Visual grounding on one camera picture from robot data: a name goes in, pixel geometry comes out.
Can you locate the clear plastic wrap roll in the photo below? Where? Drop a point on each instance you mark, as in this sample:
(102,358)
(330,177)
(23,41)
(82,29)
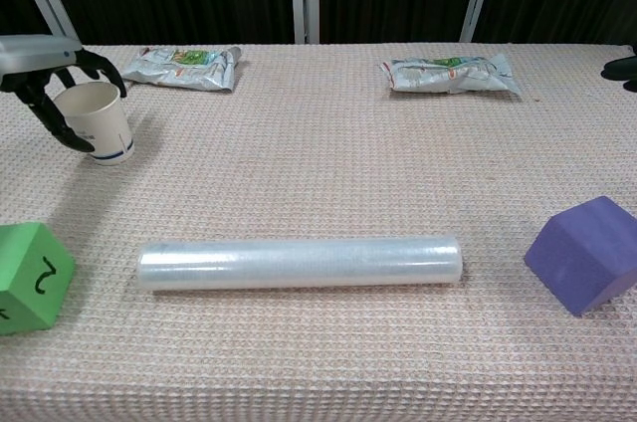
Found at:
(298,263)

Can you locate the beige woven tablecloth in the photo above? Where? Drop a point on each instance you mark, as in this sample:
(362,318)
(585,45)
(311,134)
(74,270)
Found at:
(318,183)

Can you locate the purple foam cube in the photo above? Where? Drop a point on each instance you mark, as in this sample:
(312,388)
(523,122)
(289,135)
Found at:
(582,258)

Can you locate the white paper cup blue band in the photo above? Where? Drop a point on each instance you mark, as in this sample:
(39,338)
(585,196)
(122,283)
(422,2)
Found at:
(99,116)

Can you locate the crumpled silver snack bag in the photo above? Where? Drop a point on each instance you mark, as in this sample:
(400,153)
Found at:
(184,66)
(448,72)

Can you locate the green foam cube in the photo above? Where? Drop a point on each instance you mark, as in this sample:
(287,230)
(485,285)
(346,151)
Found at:
(25,277)

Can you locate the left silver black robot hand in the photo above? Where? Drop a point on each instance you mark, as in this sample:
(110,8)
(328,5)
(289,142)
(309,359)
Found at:
(30,56)

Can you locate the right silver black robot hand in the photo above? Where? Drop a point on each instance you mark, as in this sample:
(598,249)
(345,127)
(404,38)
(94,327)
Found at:
(622,71)

